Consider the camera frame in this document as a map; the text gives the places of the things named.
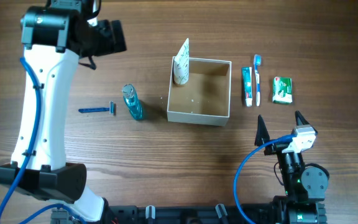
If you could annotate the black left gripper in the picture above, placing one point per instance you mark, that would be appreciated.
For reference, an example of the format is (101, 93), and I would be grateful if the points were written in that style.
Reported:
(110, 43)

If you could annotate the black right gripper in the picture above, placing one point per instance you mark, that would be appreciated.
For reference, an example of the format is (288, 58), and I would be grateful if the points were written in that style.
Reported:
(262, 135)

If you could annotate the blue mouthwash bottle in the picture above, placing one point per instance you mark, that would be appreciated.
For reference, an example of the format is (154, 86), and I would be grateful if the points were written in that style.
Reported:
(133, 103)

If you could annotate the blue disposable razor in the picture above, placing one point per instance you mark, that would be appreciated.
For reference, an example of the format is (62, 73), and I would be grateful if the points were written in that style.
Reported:
(110, 109)

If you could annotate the white leaf-print tube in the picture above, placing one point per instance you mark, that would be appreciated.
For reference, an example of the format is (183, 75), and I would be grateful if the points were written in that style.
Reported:
(181, 64)

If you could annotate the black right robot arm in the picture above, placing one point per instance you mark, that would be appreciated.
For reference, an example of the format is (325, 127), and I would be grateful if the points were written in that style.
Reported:
(304, 184)

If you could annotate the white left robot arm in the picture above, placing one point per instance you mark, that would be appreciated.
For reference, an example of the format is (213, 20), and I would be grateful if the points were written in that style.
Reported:
(56, 37)

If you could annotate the green white soap pack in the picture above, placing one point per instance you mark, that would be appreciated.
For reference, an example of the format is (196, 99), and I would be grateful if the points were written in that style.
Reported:
(282, 90)

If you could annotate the blue white toothpaste tube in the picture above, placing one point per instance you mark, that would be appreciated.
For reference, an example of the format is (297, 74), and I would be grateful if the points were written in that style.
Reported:
(247, 81)

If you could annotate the blue white toothbrush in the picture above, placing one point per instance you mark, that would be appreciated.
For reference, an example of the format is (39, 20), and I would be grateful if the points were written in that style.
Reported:
(257, 62)

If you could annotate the white open box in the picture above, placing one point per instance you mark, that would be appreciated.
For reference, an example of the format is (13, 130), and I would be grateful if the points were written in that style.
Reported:
(205, 98)

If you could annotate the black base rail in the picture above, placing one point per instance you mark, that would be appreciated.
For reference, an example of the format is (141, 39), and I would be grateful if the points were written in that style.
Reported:
(191, 214)

